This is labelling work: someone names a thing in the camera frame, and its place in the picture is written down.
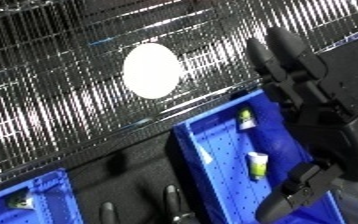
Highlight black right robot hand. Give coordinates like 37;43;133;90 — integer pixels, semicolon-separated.
244;26;358;224

